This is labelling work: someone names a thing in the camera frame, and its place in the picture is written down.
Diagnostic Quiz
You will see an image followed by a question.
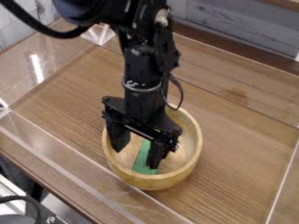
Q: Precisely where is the black cable bottom left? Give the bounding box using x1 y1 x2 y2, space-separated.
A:
0 195 43 224

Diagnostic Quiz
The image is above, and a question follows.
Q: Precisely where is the clear acrylic tray wall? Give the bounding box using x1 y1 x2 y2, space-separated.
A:
0 110 193 224

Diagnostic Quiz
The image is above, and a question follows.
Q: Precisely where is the clear acrylic corner bracket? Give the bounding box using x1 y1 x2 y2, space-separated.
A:
81 24 117 46

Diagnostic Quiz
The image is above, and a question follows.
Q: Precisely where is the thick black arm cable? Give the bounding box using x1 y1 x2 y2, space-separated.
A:
0 0 95 39

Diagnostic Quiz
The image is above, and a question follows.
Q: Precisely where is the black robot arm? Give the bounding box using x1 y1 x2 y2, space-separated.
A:
54 0 183 169

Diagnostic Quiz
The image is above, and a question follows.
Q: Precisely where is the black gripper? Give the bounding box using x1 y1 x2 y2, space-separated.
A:
102 84 183 169

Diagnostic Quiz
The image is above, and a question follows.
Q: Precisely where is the black metal table frame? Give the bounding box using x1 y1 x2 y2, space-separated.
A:
0 156 93 224

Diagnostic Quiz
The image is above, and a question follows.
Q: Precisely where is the brown wooden bowl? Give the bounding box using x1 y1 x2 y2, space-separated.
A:
102 108 203 191

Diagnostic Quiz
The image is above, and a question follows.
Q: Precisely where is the green rectangular block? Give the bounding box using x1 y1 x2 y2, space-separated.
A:
131 140 158 175

